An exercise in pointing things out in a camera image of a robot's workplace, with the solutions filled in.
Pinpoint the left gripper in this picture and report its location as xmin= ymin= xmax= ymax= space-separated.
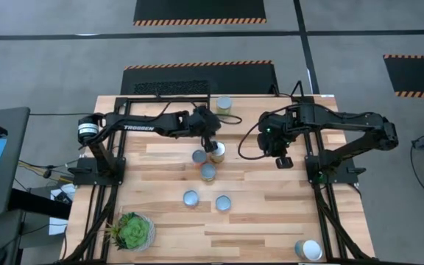
xmin=192 ymin=105 xmax=222 ymax=154

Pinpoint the wooden shelf board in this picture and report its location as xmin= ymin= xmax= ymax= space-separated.
xmin=210 ymin=95 xmax=294 ymax=113

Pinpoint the black metal frame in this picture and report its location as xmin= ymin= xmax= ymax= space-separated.
xmin=291 ymin=94 xmax=375 ymax=263
xmin=60 ymin=94 xmax=212 ymax=264

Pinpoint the potted green succulent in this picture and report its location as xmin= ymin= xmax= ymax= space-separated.
xmin=104 ymin=211 xmax=157 ymax=253

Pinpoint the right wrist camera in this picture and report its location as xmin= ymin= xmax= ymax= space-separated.
xmin=275 ymin=155 xmax=294 ymax=170

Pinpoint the white paper sheet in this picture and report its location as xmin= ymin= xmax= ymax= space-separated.
xmin=48 ymin=183 xmax=77 ymax=236

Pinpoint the flat salmon can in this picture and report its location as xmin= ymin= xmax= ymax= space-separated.
xmin=182 ymin=189 xmax=200 ymax=208

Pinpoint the black monitor stand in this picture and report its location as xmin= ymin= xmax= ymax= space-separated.
xmin=8 ymin=187 xmax=72 ymax=221

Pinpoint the flat yellow pineapple can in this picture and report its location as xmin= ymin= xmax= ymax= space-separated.
xmin=214 ymin=194 xmax=233 ymax=213

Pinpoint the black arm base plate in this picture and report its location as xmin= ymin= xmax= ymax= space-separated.
xmin=72 ymin=157 xmax=127 ymax=186
xmin=305 ymin=154 xmax=367 ymax=185

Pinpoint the black left camera cable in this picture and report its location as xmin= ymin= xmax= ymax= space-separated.
xmin=193 ymin=104 xmax=244 ymax=126

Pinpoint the tall tomato can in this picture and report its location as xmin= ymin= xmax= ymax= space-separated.
xmin=216 ymin=95 xmax=233 ymax=116

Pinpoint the black camera cable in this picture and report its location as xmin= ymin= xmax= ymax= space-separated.
xmin=193 ymin=104 xmax=244 ymax=126
xmin=237 ymin=104 xmax=303 ymax=161

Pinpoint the tall orange beans can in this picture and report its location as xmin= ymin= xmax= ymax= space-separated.
xmin=210 ymin=141 xmax=227 ymax=164

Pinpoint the tall teal can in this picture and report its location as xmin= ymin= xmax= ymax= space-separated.
xmin=294 ymin=238 xmax=324 ymax=263

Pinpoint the black right camera cable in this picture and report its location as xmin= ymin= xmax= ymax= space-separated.
xmin=237 ymin=104 xmax=303 ymax=161

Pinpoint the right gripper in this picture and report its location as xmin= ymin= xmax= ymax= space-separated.
xmin=257 ymin=110 xmax=302 ymax=158

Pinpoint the green sliced peaches can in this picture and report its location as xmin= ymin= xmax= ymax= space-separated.
xmin=199 ymin=163 xmax=217 ymax=183

